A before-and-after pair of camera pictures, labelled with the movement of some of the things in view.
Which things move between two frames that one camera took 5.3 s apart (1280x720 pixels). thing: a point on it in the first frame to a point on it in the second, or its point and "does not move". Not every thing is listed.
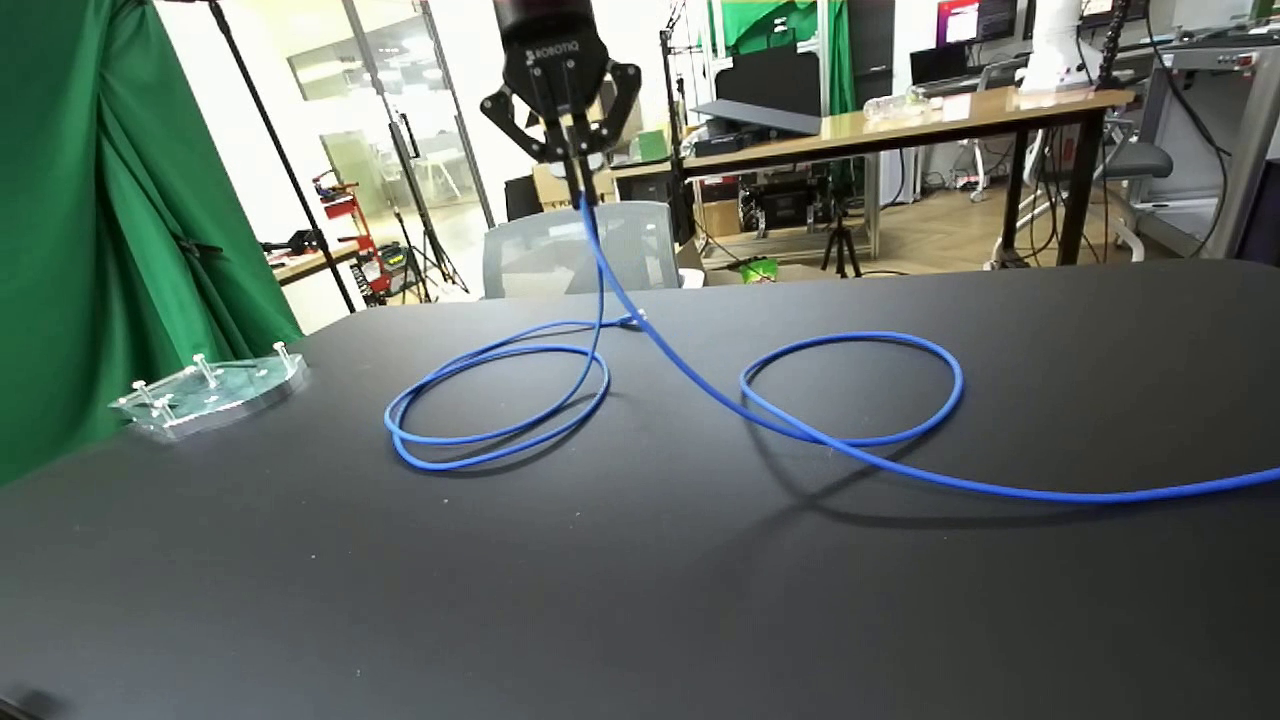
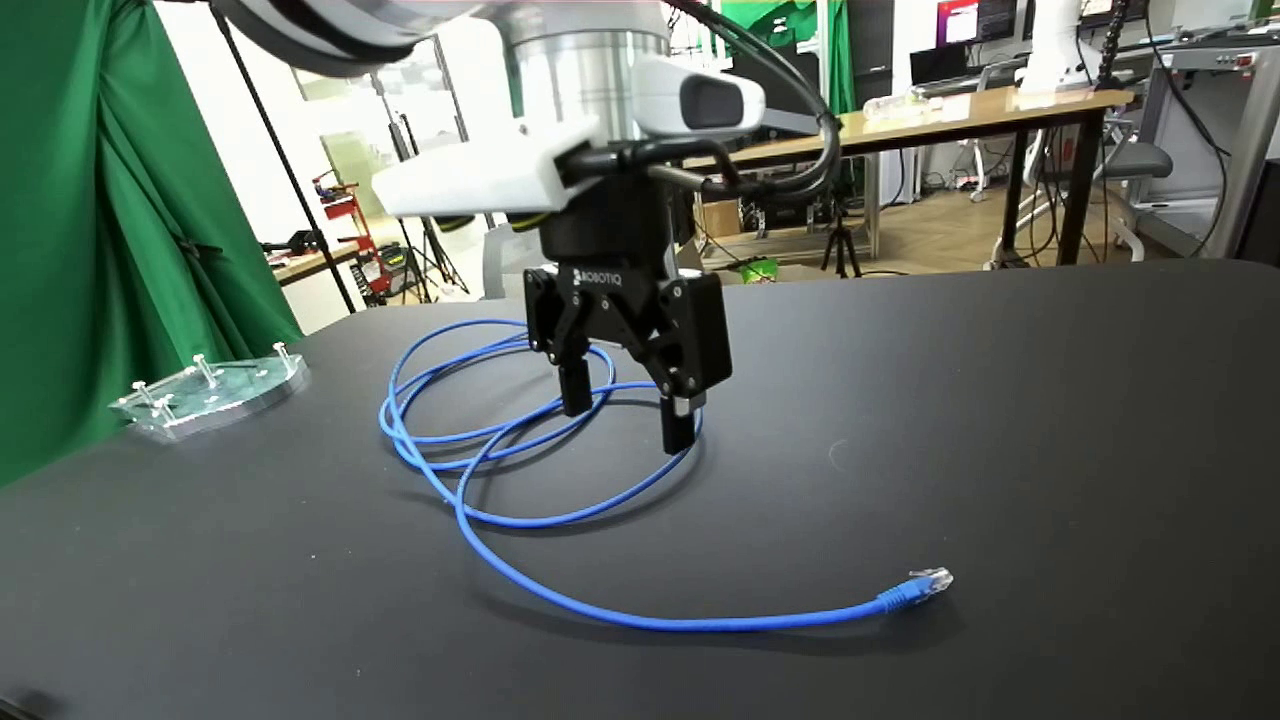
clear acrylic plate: x=212 y=393 does not move
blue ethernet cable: x=755 y=415 to x=563 y=418
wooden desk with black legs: x=927 y=123 does not move
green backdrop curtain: x=127 y=241 does not move
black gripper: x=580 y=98 to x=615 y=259
